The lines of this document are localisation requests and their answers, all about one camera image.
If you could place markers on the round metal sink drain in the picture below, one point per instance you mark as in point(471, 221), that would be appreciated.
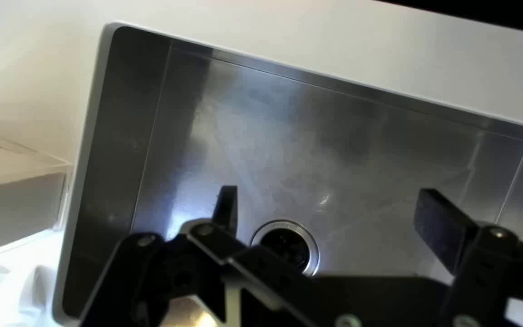
point(289, 244)

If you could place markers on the stainless steel sink basin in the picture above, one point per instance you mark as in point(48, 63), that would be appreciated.
point(335, 139)

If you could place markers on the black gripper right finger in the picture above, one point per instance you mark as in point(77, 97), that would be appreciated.
point(491, 273)

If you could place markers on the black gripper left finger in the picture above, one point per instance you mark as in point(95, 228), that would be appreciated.
point(171, 266)

